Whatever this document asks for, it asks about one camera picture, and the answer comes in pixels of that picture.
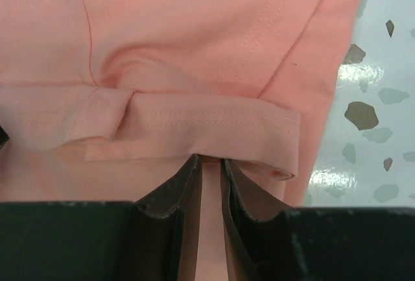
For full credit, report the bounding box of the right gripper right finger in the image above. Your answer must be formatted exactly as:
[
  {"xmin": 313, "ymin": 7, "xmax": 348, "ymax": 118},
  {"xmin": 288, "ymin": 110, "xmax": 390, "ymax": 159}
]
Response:
[{"xmin": 220, "ymin": 159, "xmax": 294, "ymax": 280}]

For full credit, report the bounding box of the salmon pink t shirt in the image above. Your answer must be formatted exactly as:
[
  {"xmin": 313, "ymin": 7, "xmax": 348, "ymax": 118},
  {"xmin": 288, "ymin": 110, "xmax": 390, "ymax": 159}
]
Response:
[{"xmin": 1, "ymin": 0, "xmax": 361, "ymax": 280}]

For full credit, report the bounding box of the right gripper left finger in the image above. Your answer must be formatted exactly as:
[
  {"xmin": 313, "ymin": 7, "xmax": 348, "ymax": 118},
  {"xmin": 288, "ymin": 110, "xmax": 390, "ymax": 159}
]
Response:
[{"xmin": 134, "ymin": 154, "xmax": 202, "ymax": 280}]

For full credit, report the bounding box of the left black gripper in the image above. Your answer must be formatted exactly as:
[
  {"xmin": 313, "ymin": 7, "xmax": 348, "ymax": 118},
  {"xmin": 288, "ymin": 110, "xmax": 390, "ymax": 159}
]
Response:
[{"xmin": 0, "ymin": 127, "xmax": 9, "ymax": 149}]

